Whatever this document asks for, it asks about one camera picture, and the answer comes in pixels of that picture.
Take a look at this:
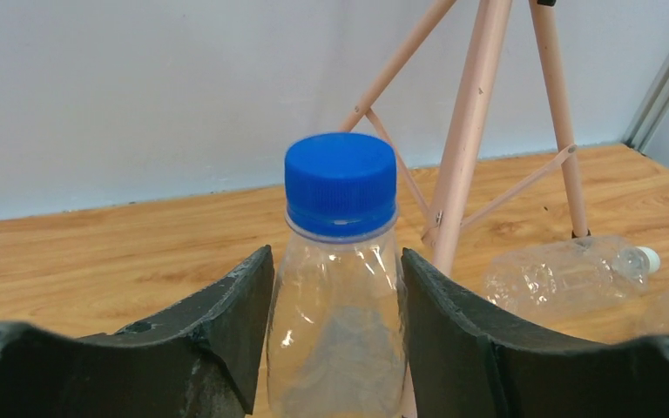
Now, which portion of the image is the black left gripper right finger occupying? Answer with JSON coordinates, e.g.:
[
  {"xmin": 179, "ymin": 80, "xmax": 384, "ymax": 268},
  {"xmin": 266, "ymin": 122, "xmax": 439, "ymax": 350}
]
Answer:
[{"xmin": 402, "ymin": 249, "xmax": 669, "ymax": 417}]

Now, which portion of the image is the Pepsi bottle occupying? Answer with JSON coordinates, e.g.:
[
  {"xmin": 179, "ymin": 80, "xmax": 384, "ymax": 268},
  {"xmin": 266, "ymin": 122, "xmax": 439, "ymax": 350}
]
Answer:
[{"xmin": 266, "ymin": 212, "xmax": 408, "ymax": 417}]

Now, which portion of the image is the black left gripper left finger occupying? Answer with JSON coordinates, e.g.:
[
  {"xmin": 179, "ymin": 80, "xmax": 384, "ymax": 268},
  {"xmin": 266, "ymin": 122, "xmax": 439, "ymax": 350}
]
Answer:
[{"xmin": 0, "ymin": 246, "xmax": 274, "ymax": 417}]

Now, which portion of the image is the blue bottle cap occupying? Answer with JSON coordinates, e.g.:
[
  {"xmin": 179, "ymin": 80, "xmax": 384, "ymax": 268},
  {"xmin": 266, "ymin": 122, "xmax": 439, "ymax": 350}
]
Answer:
[{"xmin": 284, "ymin": 132, "xmax": 397, "ymax": 239}]

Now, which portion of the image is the pink music stand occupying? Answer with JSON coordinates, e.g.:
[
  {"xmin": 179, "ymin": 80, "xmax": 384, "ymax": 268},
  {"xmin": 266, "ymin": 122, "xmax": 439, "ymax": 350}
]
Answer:
[{"xmin": 339, "ymin": 0, "xmax": 591, "ymax": 278}]

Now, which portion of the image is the clear bottle white cap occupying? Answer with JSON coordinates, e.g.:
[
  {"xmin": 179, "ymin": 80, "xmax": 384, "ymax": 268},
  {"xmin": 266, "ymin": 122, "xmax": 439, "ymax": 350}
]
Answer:
[{"xmin": 478, "ymin": 235, "xmax": 661, "ymax": 324}]

